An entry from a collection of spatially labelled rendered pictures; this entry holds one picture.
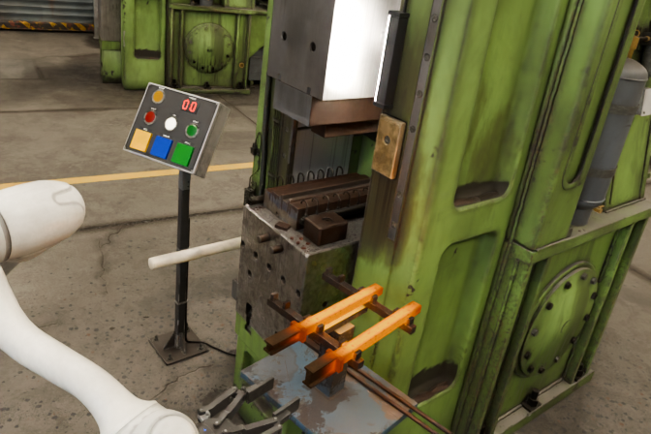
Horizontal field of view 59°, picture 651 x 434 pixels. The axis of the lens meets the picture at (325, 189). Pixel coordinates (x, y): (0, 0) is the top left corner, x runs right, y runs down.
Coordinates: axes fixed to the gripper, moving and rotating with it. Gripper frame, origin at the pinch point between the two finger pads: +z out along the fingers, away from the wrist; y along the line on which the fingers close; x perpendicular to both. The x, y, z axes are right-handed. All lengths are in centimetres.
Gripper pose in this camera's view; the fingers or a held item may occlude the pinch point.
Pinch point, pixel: (274, 398)
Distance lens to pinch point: 125.3
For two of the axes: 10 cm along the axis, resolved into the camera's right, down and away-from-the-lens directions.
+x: 1.3, -9.1, -4.0
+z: 6.6, -2.2, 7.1
